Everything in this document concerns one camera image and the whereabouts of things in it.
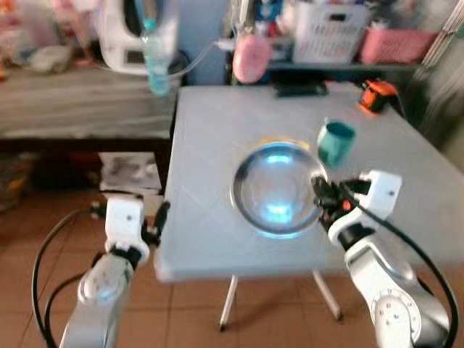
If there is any round steel plate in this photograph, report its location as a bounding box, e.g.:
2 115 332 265
230 139 329 239

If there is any teal plastic cup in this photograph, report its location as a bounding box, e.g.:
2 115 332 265
317 119 358 168

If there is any white printed booklet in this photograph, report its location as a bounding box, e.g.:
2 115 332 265
99 151 162 194

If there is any white metal table leg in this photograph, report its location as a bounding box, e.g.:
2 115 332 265
219 273 241 333
311 269 344 322

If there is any flat black device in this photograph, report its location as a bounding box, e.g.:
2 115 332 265
273 79 329 98

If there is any orange black device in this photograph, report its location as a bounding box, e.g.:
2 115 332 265
358 78 400 116

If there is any pink oval pouch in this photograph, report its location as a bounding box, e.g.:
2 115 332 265
231 32 272 85

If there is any white plastic basket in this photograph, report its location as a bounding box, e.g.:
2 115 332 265
291 1 371 65

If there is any clear plastic water bottle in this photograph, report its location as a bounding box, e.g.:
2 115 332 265
142 20 173 96

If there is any pink plastic basket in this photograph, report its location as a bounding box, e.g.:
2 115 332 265
360 25 440 65

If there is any white kitchen appliance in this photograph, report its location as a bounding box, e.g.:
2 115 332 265
97 0 181 76

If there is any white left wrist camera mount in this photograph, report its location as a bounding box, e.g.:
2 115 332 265
104 195 150 252

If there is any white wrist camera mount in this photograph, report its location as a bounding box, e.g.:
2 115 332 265
104 195 150 252
348 170 404 220

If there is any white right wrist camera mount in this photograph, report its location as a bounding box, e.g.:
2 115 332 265
348 170 404 220

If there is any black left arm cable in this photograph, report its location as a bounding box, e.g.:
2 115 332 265
31 205 111 348

